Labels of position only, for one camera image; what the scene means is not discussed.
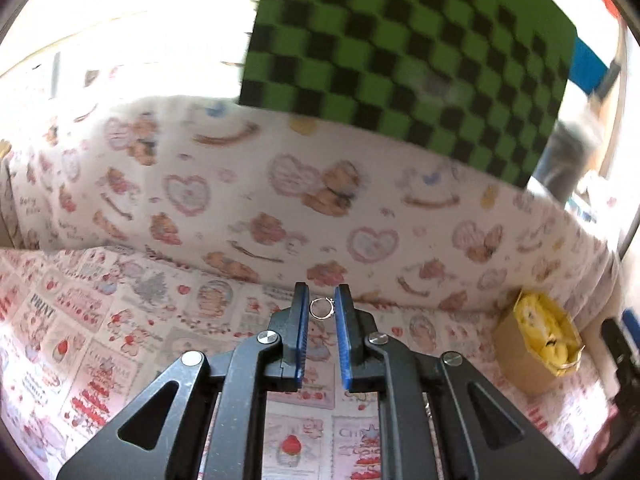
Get gold octagonal jewelry box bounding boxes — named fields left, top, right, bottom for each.
left=492, top=289, right=579, bottom=396

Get small silver ring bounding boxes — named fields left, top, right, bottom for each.
left=308, top=296, right=336, bottom=321

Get baby bear print cloth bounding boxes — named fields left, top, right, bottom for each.
left=1, top=98, right=618, bottom=324

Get green checkered tissue box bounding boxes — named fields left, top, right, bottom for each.
left=239, top=0, right=577, bottom=188

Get yellow cloth pouch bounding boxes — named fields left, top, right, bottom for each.
left=513, top=292, right=585, bottom=377

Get clear plastic jar dark contents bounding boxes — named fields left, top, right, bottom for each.
left=533, top=120, right=599, bottom=205

